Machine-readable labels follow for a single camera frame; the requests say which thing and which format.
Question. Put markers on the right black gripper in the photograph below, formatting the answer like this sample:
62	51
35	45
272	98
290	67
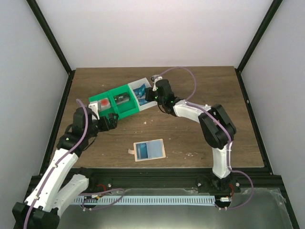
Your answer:
148	92

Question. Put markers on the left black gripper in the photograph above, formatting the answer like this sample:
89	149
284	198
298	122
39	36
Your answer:
113	124

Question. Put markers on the blue credit card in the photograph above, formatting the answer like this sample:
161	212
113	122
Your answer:
141	150
143	102
140	92

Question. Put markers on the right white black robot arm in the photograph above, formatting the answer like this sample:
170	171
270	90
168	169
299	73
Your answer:
217	127

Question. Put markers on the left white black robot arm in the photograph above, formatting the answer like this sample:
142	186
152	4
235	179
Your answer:
45	205

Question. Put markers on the white red card stack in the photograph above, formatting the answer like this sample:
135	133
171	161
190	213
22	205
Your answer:
104	104

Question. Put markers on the black card stack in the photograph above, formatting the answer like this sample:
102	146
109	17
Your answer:
121	98

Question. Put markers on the left green plastic bin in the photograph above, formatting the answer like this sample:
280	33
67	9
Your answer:
108	95

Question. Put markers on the green plastic bin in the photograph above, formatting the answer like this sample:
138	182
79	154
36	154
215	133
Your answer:
128	108
108	95

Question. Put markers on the middle green plastic bin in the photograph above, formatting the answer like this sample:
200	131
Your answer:
128	108

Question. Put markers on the white plastic bin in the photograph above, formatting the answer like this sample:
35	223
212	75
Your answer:
136	84

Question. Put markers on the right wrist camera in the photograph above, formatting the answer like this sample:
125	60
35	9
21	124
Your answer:
154	79

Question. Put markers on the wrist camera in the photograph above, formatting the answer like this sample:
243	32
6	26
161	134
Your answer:
154	79
94	107

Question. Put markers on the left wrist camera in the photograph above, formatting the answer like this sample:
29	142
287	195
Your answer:
94	107

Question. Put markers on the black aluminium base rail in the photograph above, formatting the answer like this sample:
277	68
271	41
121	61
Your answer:
200	179

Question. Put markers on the light blue slotted cable duct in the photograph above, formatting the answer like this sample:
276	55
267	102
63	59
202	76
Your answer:
148	200

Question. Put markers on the left black frame post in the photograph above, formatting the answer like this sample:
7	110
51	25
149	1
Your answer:
49	34

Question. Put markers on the black frame post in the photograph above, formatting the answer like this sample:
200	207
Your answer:
49	34
259	33

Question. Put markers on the right black frame post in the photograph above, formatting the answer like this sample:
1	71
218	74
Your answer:
259	33

